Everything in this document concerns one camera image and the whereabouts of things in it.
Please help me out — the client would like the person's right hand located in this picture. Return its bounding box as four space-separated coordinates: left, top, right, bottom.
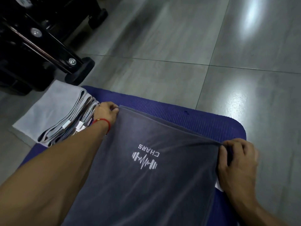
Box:
217 138 260 210

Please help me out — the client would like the person's left hand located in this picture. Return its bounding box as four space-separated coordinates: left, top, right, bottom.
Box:
93 102 120 127

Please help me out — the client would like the purple ribbed mat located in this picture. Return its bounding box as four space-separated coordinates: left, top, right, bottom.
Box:
18 86 247 226

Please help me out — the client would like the person's left forearm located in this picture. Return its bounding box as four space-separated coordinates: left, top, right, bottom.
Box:
0 120 110 226

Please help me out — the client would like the black weight stack machine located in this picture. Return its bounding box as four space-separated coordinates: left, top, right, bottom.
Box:
0 0 108 96

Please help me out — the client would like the red string bracelet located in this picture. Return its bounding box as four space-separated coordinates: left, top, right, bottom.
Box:
90 118 111 136

